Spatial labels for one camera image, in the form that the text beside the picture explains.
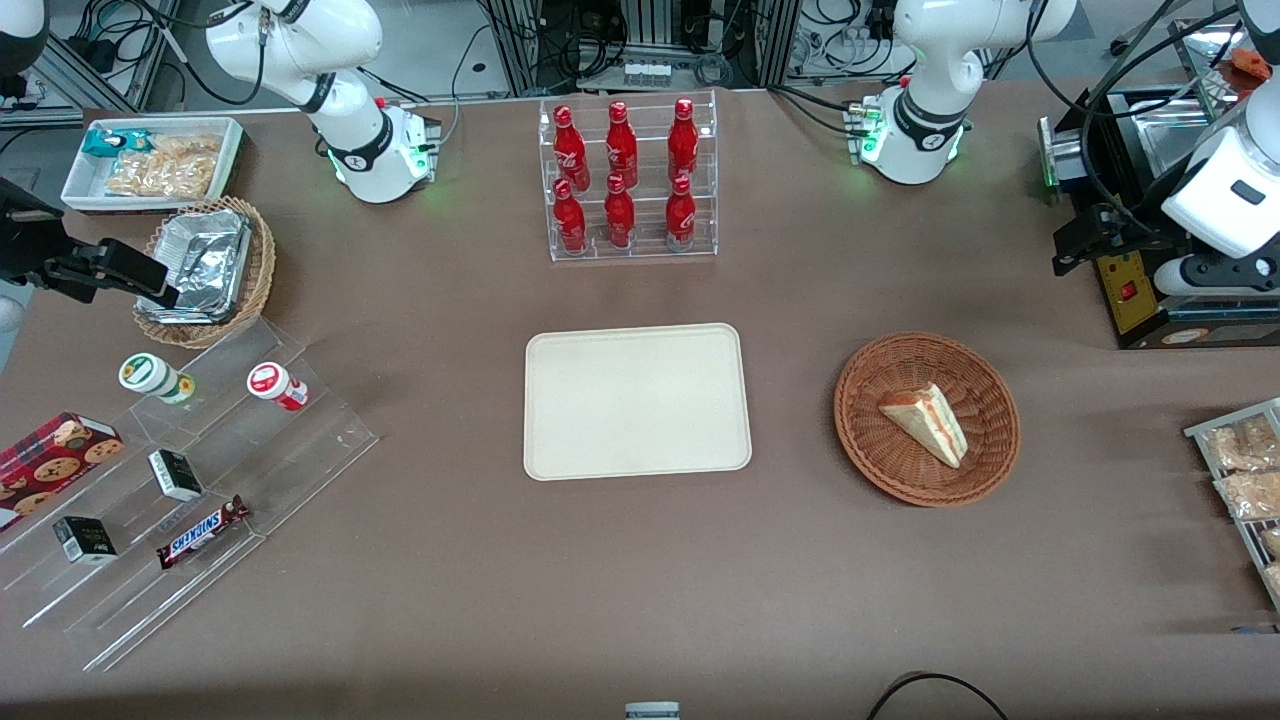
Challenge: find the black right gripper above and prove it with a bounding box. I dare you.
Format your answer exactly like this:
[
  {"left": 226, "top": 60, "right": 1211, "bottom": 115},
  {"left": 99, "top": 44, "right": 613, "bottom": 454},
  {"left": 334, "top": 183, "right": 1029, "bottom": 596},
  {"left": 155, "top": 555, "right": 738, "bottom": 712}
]
[{"left": 0, "top": 178, "right": 182, "bottom": 309}]

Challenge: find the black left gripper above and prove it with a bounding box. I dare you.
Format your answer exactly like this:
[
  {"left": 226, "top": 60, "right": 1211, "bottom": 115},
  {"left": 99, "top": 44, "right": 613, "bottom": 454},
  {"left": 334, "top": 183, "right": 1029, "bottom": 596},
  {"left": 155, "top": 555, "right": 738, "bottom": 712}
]
[{"left": 1052, "top": 204, "right": 1166, "bottom": 277}]

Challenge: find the triangular sandwich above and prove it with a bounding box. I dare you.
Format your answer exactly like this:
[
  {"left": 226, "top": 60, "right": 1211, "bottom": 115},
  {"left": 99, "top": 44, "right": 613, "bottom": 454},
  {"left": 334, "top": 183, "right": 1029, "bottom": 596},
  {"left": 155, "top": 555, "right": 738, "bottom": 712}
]
[{"left": 879, "top": 383, "right": 969, "bottom": 470}]

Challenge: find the wicker basket with foil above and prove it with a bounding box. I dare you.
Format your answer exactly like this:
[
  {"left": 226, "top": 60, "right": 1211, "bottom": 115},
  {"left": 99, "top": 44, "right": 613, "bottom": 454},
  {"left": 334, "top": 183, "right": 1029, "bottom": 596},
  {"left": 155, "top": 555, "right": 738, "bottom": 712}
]
[{"left": 132, "top": 196, "right": 277, "bottom": 350}]

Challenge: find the round brown wicker basket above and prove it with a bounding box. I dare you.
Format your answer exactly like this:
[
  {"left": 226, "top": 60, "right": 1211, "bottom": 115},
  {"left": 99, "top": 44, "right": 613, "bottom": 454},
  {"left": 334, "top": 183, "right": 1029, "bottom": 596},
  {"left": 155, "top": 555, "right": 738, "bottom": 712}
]
[{"left": 834, "top": 332, "right": 1021, "bottom": 508}]

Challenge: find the beige plastic tray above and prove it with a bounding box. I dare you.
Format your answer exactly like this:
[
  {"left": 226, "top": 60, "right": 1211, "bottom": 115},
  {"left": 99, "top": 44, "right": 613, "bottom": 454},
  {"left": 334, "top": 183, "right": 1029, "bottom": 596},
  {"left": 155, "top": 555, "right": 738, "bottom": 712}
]
[{"left": 524, "top": 323, "right": 753, "bottom": 482}]

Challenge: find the black hot food warmer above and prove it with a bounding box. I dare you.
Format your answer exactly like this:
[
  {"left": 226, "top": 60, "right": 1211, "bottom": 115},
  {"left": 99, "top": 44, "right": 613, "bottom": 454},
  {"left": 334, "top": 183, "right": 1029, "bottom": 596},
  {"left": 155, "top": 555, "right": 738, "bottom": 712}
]
[{"left": 1038, "top": 18, "right": 1280, "bottom": 351}]

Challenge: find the white rectangular snack bin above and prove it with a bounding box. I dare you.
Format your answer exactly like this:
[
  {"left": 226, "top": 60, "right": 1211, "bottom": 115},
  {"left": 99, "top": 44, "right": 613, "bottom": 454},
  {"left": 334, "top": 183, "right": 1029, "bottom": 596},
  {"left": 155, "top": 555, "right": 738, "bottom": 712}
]
[{"left": 60, "top": 117, "right": 245, "bottom": 215}]

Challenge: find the aluminium foil container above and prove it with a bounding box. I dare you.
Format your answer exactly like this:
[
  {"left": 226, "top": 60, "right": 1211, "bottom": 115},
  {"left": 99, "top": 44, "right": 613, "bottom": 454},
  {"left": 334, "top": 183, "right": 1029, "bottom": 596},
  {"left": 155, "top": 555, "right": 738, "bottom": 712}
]
[{"left": 136, "top": 208, "right": 252, "bottom": 325}]

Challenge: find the clear bag of chips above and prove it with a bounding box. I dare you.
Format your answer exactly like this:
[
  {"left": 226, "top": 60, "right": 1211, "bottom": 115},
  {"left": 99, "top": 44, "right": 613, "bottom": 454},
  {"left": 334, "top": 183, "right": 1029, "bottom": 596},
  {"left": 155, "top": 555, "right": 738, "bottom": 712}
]
[
  {"left": 148, "top": 135, "right": 222, "bottom": 181},
  {"left": 105, "top": 152, "right": 213, "bottom": 199}
]

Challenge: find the green-lidded white cup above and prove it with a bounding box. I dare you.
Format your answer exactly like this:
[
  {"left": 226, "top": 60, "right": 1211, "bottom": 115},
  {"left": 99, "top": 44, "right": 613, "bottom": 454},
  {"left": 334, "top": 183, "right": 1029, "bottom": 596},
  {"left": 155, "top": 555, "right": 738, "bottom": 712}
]
[{"left": 118, "top": 353, "right": 197, "bottom": 406}]

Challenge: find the teal snack packet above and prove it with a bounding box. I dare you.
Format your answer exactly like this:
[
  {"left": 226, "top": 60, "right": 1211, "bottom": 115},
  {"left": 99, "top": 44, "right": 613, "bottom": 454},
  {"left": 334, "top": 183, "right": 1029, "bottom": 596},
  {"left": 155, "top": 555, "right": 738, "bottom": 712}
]
[{"left": 82, "top": 128, "right": 153, "bottom": 160}]

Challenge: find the red cookie box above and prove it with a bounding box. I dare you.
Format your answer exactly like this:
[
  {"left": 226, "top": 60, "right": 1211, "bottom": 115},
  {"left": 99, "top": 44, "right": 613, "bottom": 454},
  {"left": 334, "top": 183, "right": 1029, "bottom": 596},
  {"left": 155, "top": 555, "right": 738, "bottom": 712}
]
[{"left": 0, "top": 411, "right": 127, "bottom": 532}]

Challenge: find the red-lidded white cup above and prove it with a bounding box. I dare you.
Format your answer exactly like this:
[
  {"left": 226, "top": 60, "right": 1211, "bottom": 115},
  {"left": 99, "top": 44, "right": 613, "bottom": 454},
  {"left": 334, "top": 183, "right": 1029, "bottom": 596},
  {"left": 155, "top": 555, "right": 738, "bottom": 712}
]
[{"left": 246, "top": 362, "right": 310, "bottom": 413}]

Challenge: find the small black box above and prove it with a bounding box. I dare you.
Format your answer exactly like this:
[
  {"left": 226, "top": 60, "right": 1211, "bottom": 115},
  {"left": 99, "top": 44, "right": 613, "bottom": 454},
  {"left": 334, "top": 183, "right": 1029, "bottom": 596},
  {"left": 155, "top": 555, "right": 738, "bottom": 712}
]
[
  {"left": 52, "top": 516, "right": 119, "bottom": 565},
  {"left": 148, "top": 449, "right": 205, "bottom": 503}
]

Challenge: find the clear acrylic stepped shelf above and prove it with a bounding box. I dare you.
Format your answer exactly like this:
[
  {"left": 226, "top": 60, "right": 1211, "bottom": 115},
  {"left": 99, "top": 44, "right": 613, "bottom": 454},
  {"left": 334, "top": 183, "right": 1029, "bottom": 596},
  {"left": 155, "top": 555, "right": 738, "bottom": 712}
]
[{"left": 0, "top": 315, "right": 380, "bottom": 673}]

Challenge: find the Snickers chocolate bar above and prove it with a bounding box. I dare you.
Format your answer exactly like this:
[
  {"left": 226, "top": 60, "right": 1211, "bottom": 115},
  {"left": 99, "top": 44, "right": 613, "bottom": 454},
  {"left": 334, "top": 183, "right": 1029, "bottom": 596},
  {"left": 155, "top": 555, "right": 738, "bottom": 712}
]
[{"left": 155, "top": 495, "right": 252, "bottom": 571}]

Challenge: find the red cola bottle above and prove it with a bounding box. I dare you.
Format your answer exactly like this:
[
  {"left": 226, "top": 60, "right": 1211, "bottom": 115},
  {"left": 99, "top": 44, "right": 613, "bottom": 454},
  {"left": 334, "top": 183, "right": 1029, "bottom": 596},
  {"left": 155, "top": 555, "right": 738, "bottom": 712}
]
[
  {"left": 664, "top": 175, "right": 697, "bottom": 252},
  {"left": 553, "top": 105, "right": 592, "bottom": 192},
  {"left": 552, "top": 178, "right": 588, "bottom": 255},
  {"left": 667, "top": 98, "right": 700, "bottom": 184},
  {"left": 603, "top": 173, "right": 636, "bottom": 250},
  {"left": 605, "top": 101, "right": 639, "bottom": 189}
]

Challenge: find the clear acrylic bottle rack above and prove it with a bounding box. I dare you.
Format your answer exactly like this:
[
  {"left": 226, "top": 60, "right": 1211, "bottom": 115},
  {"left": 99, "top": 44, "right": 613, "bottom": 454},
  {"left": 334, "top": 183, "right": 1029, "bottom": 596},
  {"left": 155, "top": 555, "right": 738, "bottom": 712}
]
[{"left": 538, "top": 90, "right": 719, "bottom": 263}]

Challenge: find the wire rack tray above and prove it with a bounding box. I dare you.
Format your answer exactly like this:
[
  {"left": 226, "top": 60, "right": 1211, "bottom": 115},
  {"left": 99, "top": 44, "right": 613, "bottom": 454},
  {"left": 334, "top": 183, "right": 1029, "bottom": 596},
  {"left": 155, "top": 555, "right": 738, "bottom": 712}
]
[{"left": 1184, "top": 397, "right": 1280, "bottom": 613}]

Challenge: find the black floor cable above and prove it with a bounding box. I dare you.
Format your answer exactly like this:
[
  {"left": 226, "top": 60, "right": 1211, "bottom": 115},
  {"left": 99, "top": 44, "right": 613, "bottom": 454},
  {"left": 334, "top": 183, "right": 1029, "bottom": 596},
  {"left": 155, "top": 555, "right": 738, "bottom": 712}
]
[{"left": 865, "top": 672, "right": 1011, "bottom": 720}]

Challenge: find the aluminium frame rack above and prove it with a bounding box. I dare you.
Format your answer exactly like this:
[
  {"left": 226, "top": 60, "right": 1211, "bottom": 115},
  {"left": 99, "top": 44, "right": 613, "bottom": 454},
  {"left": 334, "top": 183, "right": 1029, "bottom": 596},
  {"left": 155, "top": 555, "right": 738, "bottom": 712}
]
[{"left": 483, "top": 0, "right": 803, "bottom": 94}]

